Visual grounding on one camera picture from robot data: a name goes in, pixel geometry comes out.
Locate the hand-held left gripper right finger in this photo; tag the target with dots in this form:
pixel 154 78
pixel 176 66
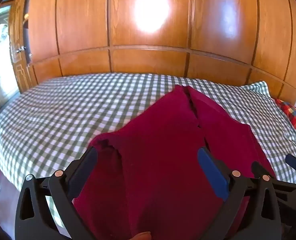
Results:
pixel 212 175

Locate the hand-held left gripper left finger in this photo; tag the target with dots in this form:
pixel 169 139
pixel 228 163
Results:
pixel 83 170

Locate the dark red sweater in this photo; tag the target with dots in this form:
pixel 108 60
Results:
pixel 163 155

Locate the multicoloured checked pillow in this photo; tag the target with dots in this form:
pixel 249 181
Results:
pixel 295 116

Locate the green checked bedsheet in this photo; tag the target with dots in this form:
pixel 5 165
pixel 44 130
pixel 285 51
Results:
pixel 63 120

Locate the carved wooden door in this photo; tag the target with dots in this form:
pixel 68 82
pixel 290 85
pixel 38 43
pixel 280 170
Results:
pixel 20 75

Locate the wooden panelled wardrobe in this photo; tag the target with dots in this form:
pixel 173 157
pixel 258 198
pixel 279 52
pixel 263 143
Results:
pixel 150 62

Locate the bright window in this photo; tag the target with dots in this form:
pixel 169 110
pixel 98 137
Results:
pixel 0 55

